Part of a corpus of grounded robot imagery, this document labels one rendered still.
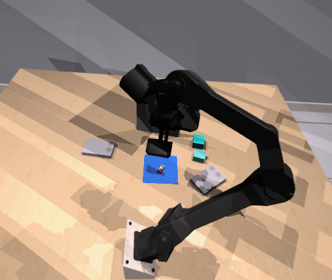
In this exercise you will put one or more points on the small turquoise cube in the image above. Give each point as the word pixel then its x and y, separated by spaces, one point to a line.
pixel 199 156

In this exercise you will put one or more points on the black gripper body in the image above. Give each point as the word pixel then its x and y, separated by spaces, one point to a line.
pixel 159 147

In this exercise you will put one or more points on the blue flat square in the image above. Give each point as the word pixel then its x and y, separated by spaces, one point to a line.
pixel 169 174

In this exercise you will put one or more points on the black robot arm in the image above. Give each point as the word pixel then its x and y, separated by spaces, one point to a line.
pixel 270 184

